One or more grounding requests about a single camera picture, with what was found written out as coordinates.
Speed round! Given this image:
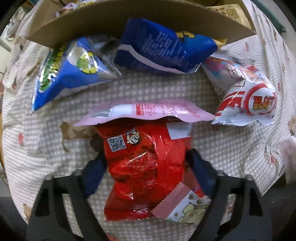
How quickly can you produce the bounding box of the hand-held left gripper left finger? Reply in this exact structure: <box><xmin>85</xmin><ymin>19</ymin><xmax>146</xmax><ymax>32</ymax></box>
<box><xmin>26</xmin><ymin>151</ymin><xmax>109</xmax><ymax>241</ymax></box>

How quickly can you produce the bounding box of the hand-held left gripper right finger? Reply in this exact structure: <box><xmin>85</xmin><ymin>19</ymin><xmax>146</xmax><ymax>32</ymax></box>
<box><xmin>185</xmin><ymin>148</ymin><xmax>271</xmax><ymax>241</ymax></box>

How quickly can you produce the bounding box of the small pink cartoon packet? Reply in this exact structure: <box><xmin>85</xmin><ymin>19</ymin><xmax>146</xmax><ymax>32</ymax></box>
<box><xmin>151</xmin><ymin>182</ymin><xmax>211</xmax><ymax>224</ymax></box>

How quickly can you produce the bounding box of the large pink snack packet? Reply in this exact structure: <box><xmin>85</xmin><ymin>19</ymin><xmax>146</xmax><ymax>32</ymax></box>
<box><xmin>73</xmin><ymin>99</ymin><xmax>216</xmax><ymax>127</ymax></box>

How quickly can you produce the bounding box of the white and red snack packet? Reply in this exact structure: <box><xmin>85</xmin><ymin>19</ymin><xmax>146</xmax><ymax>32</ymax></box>
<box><xmin>201</xmin><ymin>55</ymin><xmax>278</xmax><ymax>127</ymax></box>

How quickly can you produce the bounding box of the blue packet with green lettering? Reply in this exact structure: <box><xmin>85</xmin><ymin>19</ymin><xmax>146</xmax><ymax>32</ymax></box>
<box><xmin>31</xmin><ymin>37</ymin><xmax>122</xmax><ymax>113</ymax></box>

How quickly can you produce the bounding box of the dark blue snack packet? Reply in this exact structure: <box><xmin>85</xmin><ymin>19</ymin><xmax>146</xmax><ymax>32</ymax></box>
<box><xmin>114</xmin><ymin>18</ymin><xmax>219</xmax><ymax>75</ymax></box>

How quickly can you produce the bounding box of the pale yellow snack packet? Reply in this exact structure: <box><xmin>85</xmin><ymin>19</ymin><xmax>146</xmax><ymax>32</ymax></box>
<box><xmin>207</xmin><ymin>4</ymin><xmax>253</xmax><ymax>27</ymax></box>

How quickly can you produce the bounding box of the cardboard box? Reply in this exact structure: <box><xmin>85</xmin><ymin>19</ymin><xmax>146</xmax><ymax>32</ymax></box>
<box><xmin>25</xmin><ymin>0</ymin><xmax>258</xmax><ymax>49</ymax></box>

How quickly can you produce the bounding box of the pale pink cloth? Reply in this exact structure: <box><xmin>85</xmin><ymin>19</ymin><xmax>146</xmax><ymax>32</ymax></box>
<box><xmin>277</xmin><ymin>136</ymin><xmax>296</xmax><ymax>184</ymax></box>

